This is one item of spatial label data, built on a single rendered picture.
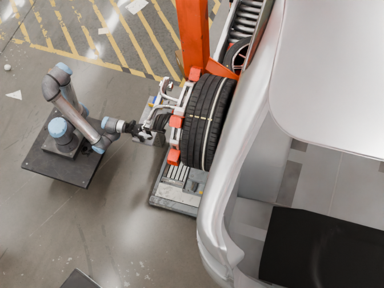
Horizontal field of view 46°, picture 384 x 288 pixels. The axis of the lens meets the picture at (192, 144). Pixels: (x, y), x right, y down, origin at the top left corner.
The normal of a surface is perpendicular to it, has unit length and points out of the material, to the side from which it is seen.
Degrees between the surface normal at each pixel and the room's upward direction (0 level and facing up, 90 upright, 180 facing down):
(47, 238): 0
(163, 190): 0
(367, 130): 30
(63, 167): 0
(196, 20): 90
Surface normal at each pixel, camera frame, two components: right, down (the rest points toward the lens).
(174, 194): -0.06, -0.45
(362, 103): -0.29, 0.01
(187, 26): -0.30, 0.86
